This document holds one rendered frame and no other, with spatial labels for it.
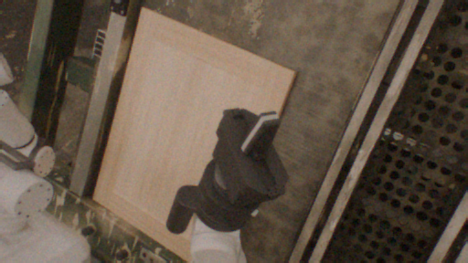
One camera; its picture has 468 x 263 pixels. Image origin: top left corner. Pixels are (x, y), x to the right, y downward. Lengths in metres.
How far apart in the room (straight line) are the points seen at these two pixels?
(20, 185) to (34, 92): 0.72
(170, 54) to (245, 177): 0.68
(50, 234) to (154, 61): 0.54
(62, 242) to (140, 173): 0.49
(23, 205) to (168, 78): 0.54
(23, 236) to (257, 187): 0.44
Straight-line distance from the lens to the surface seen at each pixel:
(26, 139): 1.15
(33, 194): 0.74
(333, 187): 0.94
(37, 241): 0.80
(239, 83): 1.03
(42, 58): 1.39
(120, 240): 1.30
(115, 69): 1.22
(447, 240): 0.92
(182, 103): 1.12
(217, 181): 0.56
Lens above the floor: 1.99
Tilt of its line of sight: 49 degrees down
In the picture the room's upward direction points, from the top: straight up
